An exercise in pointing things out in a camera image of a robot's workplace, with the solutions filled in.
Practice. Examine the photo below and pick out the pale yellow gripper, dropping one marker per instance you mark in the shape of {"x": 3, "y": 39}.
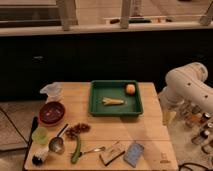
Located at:
{"x": 168, "y": 116}

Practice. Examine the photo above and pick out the yellow toy banana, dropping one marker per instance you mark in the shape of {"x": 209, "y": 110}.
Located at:
{"x": 111, "y": 101}

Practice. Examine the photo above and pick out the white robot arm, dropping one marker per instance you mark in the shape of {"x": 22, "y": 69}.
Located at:
{"x": 186, "y": 83}

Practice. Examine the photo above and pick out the orange toy fruit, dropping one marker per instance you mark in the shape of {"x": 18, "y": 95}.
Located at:
{"x": 130, "y": 89}

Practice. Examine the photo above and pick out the blue sponge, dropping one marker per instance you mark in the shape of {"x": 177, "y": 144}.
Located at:
{"x": 133, "y": 154}

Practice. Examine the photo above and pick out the wooden block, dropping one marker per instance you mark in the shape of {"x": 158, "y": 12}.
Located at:
{"x": 112, "y": 153}

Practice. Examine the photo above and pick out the green plastic tray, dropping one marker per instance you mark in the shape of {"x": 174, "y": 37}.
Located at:
{"x": 115, "y": 89}

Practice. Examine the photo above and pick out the brown pine cone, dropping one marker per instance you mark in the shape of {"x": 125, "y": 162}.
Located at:
{"x": 74, "y": 131}

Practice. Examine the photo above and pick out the green toy chili pepper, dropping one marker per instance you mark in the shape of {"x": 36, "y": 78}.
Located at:
{"x": 76, "y": 153}

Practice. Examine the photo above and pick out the clear measuring cup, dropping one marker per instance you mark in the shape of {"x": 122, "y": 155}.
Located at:
{"x": 53, "y": 92}

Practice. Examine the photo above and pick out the metal measuring scoop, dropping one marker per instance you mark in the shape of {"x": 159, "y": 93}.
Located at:
{"x": 56, "y": 144}

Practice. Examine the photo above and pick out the dark red bowl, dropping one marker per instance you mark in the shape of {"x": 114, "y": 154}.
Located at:
{"x": 51, "y": 113}

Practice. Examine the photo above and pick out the small green cup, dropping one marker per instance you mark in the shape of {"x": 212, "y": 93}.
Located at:
{"x": 40, "y": 136}

